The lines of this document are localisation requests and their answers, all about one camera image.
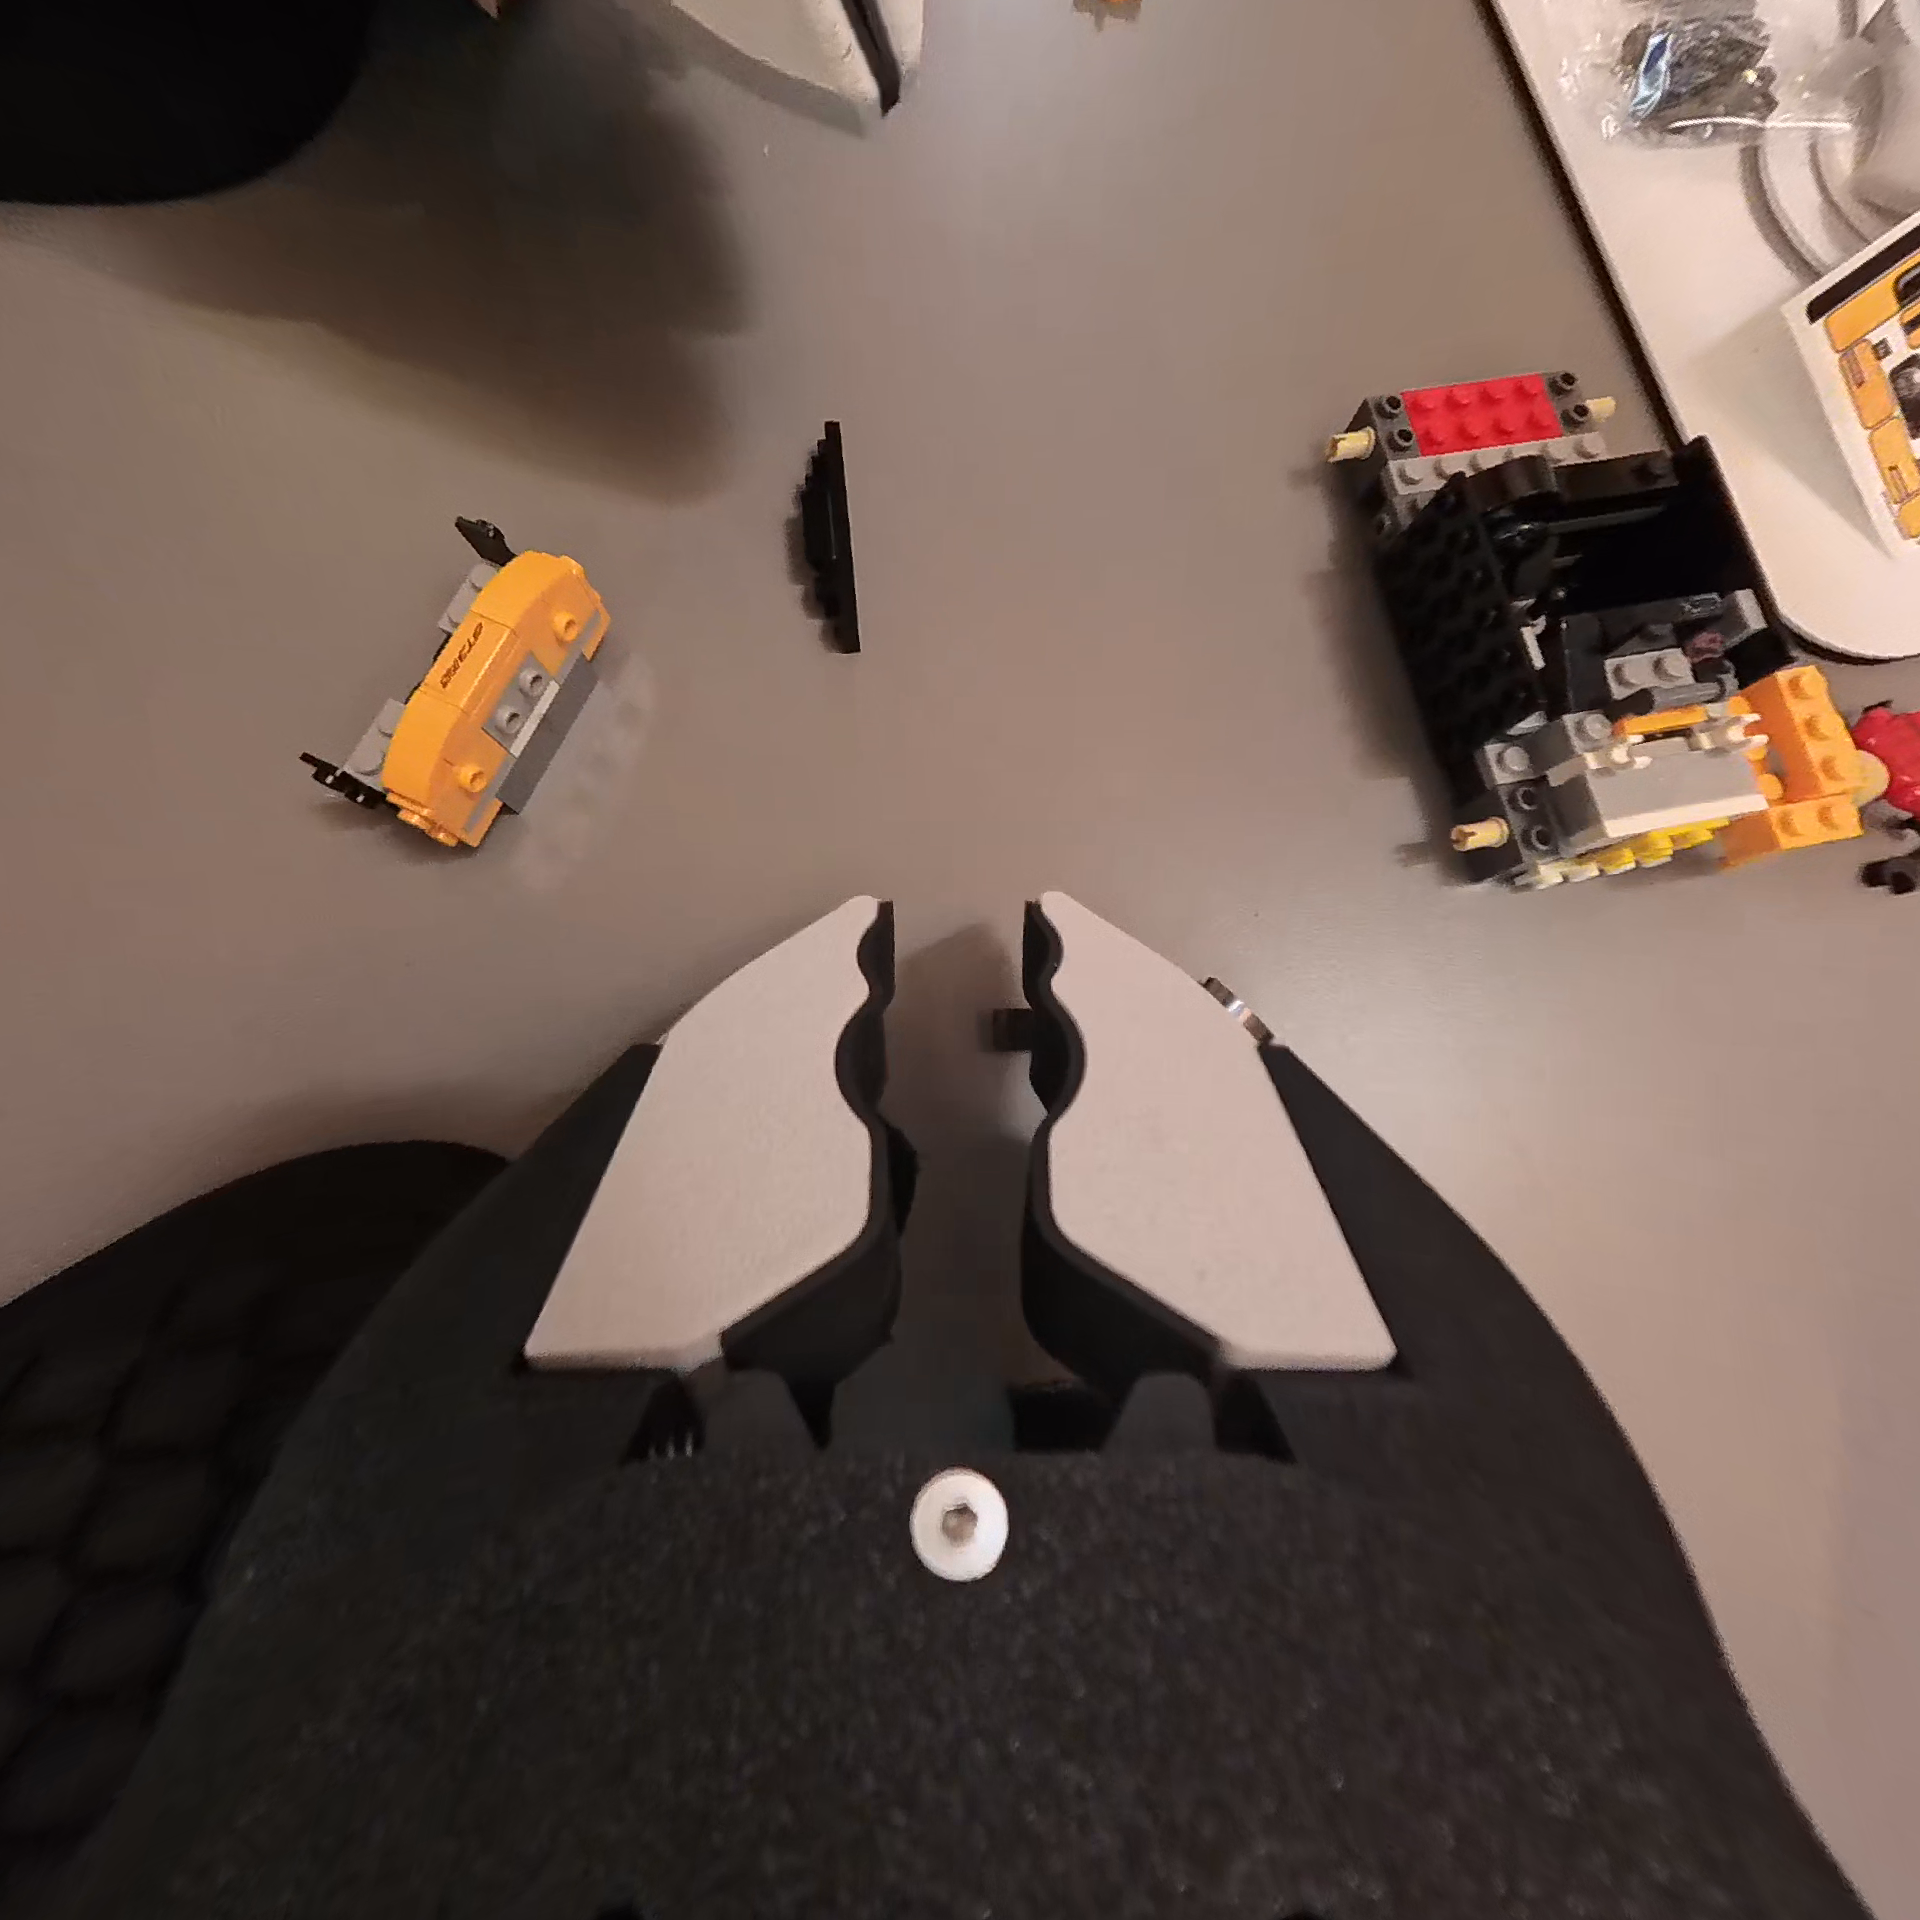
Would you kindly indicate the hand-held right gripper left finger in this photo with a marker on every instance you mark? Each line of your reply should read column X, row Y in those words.
column 722, row 1171

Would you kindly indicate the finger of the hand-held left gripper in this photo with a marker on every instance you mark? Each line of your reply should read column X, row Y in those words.
column 797, row 37

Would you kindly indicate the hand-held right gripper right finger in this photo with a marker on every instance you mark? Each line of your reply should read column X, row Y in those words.
column 1201, row 1171

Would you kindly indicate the small black brick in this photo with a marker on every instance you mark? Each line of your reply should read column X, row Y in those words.
column 1014, row 1031

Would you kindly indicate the long black brick plate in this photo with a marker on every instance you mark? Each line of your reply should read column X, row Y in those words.
column 834, row 556

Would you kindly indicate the orange grey black brick assembly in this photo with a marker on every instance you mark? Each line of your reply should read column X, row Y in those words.
column 481, row 691

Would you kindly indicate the grey desk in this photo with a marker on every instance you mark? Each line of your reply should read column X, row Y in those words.
column 1125, row 451

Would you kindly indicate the black toy car chassis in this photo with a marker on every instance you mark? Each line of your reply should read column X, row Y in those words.
column 1471, row 600

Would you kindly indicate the red toy minifigure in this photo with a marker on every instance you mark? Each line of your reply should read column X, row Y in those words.
column 1893, row 758

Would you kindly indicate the cluster of small silver parts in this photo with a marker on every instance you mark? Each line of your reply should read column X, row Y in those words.
column 1694, row 61

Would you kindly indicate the white tray with parts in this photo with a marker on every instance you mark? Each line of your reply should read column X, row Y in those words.
column 1694, row 347

